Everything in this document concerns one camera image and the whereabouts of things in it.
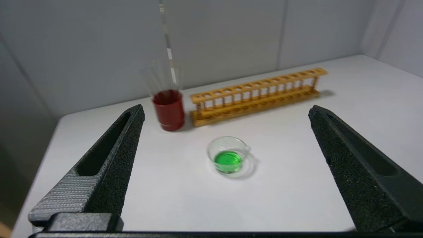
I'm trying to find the clear glass beaker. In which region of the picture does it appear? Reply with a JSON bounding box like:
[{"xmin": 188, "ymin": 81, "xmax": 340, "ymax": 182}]
[{"xmin": 207, "ymin": 136, "xmax": 260, "ymax": 179}]

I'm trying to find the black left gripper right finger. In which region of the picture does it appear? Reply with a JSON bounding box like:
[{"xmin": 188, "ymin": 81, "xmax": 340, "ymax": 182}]
[{"xmin": 308, "ymin": 105, "xmax": 423, "ymax": 232}]

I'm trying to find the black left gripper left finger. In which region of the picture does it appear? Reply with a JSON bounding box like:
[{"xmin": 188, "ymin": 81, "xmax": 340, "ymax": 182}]
[{"xmin": 28, "ymin": 104, "xmax": 145, "ymax": 233}]

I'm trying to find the wooden test tube rack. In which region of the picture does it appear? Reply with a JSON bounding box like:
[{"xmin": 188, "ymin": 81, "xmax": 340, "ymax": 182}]
[{"xmin": 190, "ymin": 68, "xmax": 328, "ymax": 128}]

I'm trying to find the red plastic cup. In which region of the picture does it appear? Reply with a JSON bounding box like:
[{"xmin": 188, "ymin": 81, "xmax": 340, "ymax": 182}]
[{"xmin": 152, "ymin": 89, "xmax": 185, "ymax": 132}]

